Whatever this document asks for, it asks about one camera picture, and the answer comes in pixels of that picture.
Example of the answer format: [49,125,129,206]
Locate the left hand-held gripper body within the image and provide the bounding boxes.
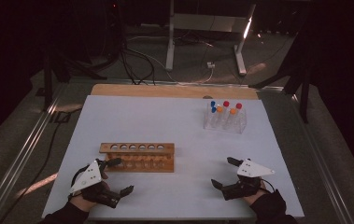
[68,158,123,209]

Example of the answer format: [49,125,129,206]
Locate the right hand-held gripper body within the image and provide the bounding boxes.
[220,158,276,202]

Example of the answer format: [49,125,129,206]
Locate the wooden test tube rack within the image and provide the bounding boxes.
[99,142,176,174]

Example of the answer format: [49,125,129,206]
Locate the clear plastic test tube rack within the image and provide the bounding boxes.
[203,104,248,134]

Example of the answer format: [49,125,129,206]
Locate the orange-capped test tube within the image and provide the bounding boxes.
[214,105,224,129]
[226,107,238,131]

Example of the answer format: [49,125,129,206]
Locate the red-capped test tube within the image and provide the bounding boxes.
[233,103,244,129]
[220,100,231,127]

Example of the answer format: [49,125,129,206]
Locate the person's right hand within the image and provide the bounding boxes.
[242,181,270,206]

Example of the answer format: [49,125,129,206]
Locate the person's left hand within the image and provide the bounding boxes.
[69,171,111,213]

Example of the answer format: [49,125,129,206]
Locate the white table sheet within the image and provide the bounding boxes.
[41,94,305,218]

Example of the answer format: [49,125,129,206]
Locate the black tripod stand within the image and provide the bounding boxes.
[41,46,107,110]
[248,31,312,124]

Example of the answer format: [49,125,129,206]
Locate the left hand-held gripper cable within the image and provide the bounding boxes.
[69,166,89,189]

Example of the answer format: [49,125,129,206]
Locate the hand-held gripper cable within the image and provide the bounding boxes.
[260,176,277,194]
[69,166,89,189]

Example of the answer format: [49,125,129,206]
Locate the right hand-held gripper cable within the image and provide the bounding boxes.
[260,176,277,194]

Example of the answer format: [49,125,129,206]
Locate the black floor cable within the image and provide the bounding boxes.
[0,106,84,224]

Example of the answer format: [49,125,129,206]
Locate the aluminium rail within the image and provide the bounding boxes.
[0,81,70,224]
[285,88,354,224]

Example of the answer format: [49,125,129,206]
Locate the white cable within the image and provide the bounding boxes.
[152,55,215,86]

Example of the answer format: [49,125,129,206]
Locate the bundle of black cables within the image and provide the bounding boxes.
[103,6,158,86]

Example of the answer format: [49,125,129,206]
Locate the white metal stand frame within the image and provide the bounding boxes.
[164,0,257,77]

